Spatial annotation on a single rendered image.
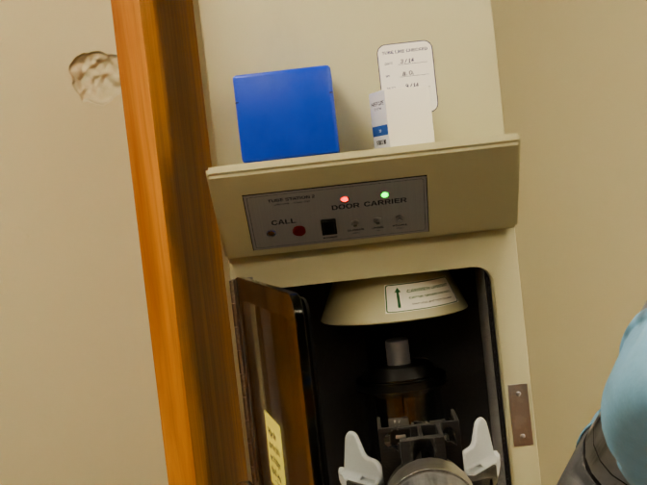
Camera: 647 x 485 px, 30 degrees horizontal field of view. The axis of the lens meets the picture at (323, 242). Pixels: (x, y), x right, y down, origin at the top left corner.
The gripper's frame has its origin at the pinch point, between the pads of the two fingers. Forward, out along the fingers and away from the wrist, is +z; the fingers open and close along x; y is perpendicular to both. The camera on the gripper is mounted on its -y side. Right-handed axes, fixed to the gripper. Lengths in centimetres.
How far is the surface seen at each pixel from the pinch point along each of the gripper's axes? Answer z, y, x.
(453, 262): 17.0, 18.4, -6.9
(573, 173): 60, 26, -29
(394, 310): 18.6, 13.7, 0.3
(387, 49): 16.8, 42.5, -2.1
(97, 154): 60, 37, 40
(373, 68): 16.8, 40.6, -0.3
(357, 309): 20.0, 14.1, 4.4
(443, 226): 13.4, 22.7, -5.9
